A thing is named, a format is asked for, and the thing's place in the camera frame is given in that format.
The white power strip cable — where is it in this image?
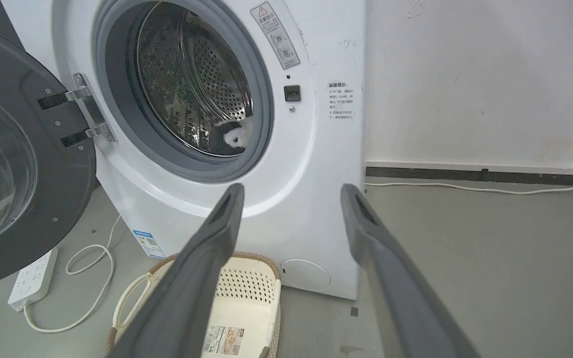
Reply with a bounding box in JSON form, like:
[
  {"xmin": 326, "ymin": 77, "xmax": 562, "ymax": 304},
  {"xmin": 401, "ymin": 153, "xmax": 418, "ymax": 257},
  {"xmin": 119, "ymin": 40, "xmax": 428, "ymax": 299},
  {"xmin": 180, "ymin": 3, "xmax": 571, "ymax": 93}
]
[{"xmin": 22, "ymin": 215, "xmax": 122, "ymax": 334}]

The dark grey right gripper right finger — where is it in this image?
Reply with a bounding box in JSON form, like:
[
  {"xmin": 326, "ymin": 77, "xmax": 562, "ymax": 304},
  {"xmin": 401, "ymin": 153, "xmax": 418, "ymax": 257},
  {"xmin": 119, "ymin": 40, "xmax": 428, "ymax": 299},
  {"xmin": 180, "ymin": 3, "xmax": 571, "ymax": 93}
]
[{"xmin": 341, "ymin": 183, "xmax": 482, "ymax": 358}]

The white front-load washing machine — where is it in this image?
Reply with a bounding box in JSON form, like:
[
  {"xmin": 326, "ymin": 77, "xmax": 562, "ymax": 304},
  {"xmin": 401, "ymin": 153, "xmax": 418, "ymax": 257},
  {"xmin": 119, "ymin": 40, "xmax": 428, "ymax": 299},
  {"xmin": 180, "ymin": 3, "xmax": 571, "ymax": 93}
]
[{"xmin": 1, "ymin": 0, "xmax": 367, "ymax": 300}]

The black and white plush toy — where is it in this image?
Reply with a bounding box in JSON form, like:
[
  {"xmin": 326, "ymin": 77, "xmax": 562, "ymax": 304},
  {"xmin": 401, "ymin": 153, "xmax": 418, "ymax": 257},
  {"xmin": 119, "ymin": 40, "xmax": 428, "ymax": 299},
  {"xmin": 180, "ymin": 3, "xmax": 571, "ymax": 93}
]
[{"xmin": 206, "ymin": 118, "xmax": 254, "ymax": 157}]

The cream plastic laundry basket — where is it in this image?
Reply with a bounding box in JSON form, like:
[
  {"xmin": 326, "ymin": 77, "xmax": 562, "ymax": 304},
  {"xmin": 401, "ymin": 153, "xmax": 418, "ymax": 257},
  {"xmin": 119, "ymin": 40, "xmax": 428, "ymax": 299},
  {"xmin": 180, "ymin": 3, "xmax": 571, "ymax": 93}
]
[{"xmin": 106, "ymin": 252, "xmax": 283, "ymax": 358}]

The white power strip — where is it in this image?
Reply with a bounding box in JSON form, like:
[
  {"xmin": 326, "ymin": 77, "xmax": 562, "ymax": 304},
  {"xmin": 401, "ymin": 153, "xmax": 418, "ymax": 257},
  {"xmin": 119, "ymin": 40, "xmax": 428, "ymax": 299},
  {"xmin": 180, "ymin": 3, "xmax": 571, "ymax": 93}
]
[{"xmin": 7, "ymin": 247, "xmax": 59, "ymax": 312}]

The dark grey washing machine door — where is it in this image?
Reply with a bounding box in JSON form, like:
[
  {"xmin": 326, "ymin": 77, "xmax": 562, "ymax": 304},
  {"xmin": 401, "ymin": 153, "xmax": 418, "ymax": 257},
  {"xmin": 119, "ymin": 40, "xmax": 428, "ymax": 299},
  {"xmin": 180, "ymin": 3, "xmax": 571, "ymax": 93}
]
[{"xmin": 0, "ymin": 0, "xmax": 99, "ymax": 292}]

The white wall cable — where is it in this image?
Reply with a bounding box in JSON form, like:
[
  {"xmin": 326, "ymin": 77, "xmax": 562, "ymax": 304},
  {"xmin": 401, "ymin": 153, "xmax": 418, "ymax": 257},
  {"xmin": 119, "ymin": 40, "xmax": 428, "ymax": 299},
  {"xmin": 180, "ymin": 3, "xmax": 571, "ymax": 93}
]
[{"xmin": 365, "ymin": 171, "xmax": 573, "ymax": 195}]

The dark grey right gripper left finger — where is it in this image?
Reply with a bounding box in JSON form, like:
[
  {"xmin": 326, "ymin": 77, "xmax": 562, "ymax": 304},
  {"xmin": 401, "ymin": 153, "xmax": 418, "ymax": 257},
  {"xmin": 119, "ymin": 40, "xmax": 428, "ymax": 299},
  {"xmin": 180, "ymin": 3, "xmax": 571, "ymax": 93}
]
[{"xmin": 106, "ymin": 183, "xmax": 245, "ymax": 358}]

